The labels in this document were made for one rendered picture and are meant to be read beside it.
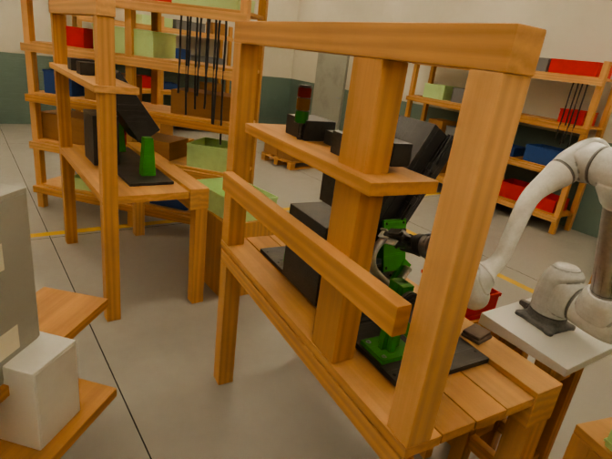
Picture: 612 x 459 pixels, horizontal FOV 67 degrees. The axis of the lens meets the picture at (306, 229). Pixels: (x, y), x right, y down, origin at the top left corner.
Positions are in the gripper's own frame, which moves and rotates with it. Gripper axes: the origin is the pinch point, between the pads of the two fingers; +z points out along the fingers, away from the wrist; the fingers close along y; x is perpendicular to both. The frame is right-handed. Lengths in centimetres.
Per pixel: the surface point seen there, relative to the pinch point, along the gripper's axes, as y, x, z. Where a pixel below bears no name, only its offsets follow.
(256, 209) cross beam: 34, 21, 37
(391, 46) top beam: 64, -16, -41
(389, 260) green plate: -10.1, 3.6, 4.5
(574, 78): -227, -430, 215
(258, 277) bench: 7, 38, 51
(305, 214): 21.3, 10.2, 25.2
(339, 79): -163, -486, 735
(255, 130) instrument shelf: 56, -2, 38
